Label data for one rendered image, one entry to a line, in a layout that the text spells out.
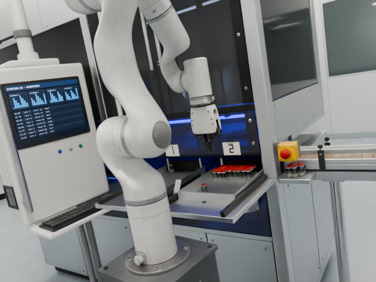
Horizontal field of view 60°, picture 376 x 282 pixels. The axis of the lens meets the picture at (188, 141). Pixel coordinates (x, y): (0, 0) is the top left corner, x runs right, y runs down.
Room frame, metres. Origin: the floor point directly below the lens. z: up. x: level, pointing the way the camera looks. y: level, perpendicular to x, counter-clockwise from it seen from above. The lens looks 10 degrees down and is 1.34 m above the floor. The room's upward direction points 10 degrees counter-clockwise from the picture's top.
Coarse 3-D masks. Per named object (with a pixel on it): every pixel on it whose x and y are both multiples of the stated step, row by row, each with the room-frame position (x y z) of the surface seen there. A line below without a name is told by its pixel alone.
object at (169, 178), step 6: (162, 168) 1.76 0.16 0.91; (204, 168) 1.64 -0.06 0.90; (162, 174) 1.74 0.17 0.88; (168, 174) 1.72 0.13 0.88; (174, 174) 1.70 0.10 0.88; (180, 174) 1.68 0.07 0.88; (186, 174) 1.66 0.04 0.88; (192, 174) 1.55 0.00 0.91; (168, 180) 1.60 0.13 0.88; (174, 180) 1.58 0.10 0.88; (168, 186) 1.39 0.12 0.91; (174, 186) 1.42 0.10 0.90
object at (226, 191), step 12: (216, 168) 1.57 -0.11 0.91; (204, 180) 1.47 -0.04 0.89; (228, 180) 1.43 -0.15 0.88; (240, 180) 1.40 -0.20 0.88; (252, 180) 1.30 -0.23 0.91; (180, 192) 1.29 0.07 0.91; (192, 192) 1.26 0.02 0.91; (204, 192) 1.23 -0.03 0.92; (216, 192) 1.30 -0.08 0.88; (228, 192) 1.27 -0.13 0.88; (240, 192) 1.19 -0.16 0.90
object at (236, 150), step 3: (225, 144) 1.47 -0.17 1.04; (234, 144) 1.44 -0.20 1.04; (237, 144) 1.44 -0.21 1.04; (225, 147) 1.47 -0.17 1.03; (228, 147) 1.46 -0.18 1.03; (231, 147) 1.46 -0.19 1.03; (234, 147) 1.45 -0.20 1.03; (237, 147) 1.44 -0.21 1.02; (225, 150) 1.47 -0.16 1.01; (228, 150) 1.46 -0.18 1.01; (231, 150) 1.46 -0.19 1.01; (234, 150) 1.45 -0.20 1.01; (237, 150) 1.44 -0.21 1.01; (225, 153) 1.47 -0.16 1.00; (228, 153) 1.47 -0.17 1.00; (231, 153) 1.46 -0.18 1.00; (234, 153) 1.45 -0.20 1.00; (237, 153) 1.44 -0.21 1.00; (240, 153) 1.43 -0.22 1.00
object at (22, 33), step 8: (8, 0) 1.71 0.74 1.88; (16, 0) 1.71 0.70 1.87; (8, 8) 1.72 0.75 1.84; (16, 8) 1.71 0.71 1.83; (16, 16) 1.71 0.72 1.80; (24, 16) 1.73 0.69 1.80; (16, 24) 1.71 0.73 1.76; (24, 24) 1.72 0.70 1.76; (16, 32) 1.70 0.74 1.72; (24, 32) 1.70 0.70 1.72; (0, 40) 1.72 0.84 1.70; (16, 40) 1.72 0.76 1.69; (24, 40) 1.71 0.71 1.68; (24, 48) 1.71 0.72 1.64; (32, 48) 1.74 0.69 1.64; (24, 56) 1.69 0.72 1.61; (32, 56) 1.71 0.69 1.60
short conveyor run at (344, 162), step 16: (320, 144) 1.33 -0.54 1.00; (368, 144) 1.31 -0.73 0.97; (304, 160) 1.38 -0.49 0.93; (320, 160) 1.33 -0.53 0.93; (336, 160) 1.30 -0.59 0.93; (352, 160) 1.27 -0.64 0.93; (368, 160) 1.24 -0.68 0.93; (320, 176) 1.34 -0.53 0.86; (336, 176) 1.31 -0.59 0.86; (352, 176) 1.27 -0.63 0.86; (368, 176) 1.24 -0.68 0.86
